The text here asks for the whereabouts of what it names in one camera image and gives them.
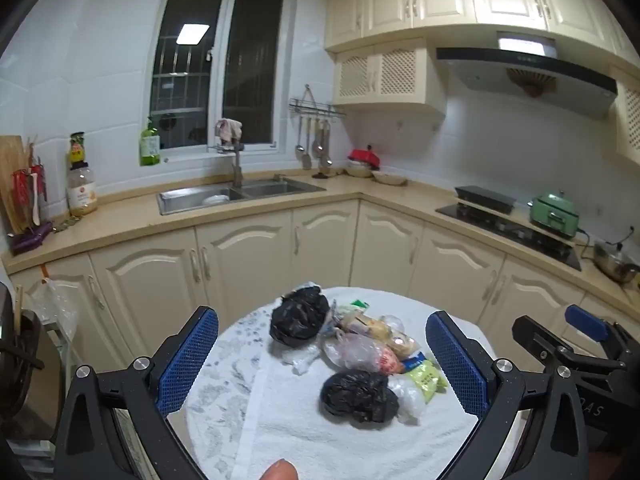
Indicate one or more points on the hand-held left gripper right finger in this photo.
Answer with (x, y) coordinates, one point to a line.
(457, 365)

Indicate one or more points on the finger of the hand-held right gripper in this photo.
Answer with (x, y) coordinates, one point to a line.
(540, 337)
(585, 321)

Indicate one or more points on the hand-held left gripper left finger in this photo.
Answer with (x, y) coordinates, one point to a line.
(187, 360)

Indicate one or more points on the clear plastic bag red contents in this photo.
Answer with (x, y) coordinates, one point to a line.
(357, 352)

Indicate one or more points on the person's left hand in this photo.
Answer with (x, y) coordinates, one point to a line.
(280, 471)

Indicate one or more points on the yellow green snack packet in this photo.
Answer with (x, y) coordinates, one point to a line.
(425, 379)

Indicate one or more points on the white clear plastic bag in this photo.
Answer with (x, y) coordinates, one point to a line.
(410, 400)

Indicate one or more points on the steel wok with lid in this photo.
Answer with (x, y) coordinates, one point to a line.
(615, 260)

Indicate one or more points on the gold wrapped candies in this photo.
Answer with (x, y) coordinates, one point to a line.
(377, 330)

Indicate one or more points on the black plastic bag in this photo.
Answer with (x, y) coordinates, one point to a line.
(357, 397)
(299, 317)

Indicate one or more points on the green electric pot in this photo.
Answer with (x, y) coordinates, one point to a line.
(552, 215)

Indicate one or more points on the green white small packet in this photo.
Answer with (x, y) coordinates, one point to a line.
(359, 305)

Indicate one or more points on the round table white cloth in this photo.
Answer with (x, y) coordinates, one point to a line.
(280, 430)

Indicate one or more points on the cream base cabinets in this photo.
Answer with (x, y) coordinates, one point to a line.
(250, 260)

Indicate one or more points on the black gas hob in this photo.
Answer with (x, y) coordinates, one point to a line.
(475, 216)

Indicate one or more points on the hanging clear plastic bag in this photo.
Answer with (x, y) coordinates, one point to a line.
(50, 305)

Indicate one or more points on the black induction cooker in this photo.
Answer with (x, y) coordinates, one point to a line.
(485, 196)

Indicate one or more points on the white plate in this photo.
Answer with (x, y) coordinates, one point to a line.
(215, 200)

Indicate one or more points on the black container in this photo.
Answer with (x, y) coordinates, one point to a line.
(20, 360)

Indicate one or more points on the steel double sink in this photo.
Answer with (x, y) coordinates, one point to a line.
(275, 189)

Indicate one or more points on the steel faucet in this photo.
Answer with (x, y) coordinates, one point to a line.
(237, 170)

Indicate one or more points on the beige filled jar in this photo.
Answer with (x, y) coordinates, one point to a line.
(81, 192)

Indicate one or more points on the shallow beige bowl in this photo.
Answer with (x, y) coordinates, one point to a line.
(390, 178)

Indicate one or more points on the purple eggplants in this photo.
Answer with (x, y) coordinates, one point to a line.
(30, 239)

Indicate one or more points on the cream lattice door cabinet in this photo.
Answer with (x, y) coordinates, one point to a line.
(395, 72)
(630, 120)

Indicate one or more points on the green glass bottle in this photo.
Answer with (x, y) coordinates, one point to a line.
(149, 147)

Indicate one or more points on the white spatula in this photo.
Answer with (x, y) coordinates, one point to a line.
(36, 205)

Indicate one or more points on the red lidded bowl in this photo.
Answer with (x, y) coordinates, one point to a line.
(365, 156)

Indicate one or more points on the hanging steel spatula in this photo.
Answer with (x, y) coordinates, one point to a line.
(306, 160)

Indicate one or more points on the pink white cloth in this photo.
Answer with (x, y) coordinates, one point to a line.
(229, 130)

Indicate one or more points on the dark sauce bottle green cap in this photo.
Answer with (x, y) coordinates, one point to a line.
(77, 152)

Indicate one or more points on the hanging steel ladle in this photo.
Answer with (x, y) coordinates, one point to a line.
(299, 149)
(326, 161)

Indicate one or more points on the red utensil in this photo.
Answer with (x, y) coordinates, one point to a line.
(22, 185)

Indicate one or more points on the hanging steel skimmer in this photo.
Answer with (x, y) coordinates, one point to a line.
(318, 147)

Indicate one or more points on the black range hood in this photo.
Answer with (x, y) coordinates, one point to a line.
(525, 70)

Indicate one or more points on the dark window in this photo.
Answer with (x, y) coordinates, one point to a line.
(250, 60)

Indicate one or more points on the wall utensil rack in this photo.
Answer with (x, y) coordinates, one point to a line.
(315, 108)

